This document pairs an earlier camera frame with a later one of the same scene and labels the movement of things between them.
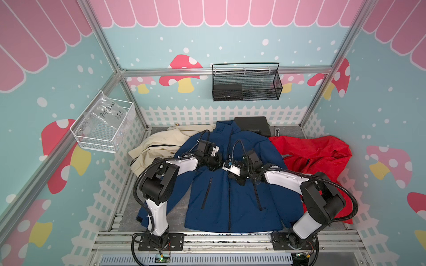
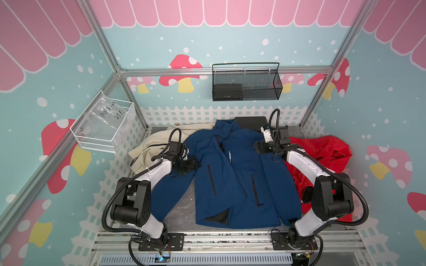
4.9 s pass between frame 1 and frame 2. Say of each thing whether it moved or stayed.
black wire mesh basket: stayed
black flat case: stayed
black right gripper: moved
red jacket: stayed
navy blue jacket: moved
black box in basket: stayed
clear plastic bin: stayed
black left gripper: moved
